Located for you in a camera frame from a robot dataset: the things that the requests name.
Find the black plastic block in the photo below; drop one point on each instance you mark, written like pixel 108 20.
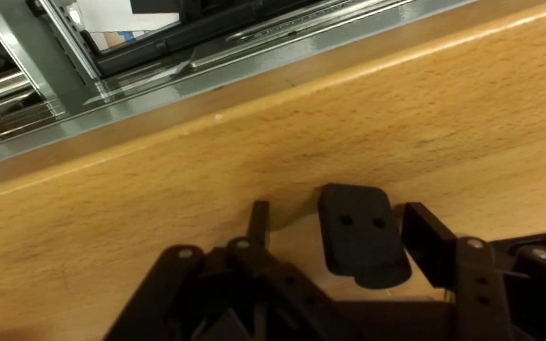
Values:
pixel 360 234

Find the metal drawer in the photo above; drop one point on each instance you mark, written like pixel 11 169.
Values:
pixel 170 48

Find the white paper sheet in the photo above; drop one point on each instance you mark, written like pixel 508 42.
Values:
pixel 114 25

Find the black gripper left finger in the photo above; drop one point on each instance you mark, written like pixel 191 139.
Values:
pixel 197 296

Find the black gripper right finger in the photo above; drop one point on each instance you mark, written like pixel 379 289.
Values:
pixel 506 291

